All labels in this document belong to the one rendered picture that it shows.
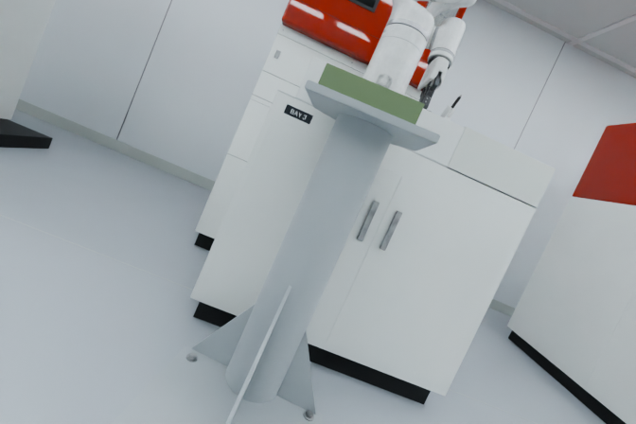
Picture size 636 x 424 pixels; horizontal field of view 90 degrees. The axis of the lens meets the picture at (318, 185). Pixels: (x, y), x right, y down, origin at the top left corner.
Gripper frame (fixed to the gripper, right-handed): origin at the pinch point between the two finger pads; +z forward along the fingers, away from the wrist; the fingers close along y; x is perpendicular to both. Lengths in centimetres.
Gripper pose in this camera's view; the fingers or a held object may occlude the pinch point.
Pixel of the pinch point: (424, 102)
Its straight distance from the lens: 117.8
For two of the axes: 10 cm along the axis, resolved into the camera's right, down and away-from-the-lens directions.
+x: 9.1, 4.0, 0.9
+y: 1.4, -1.0, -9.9
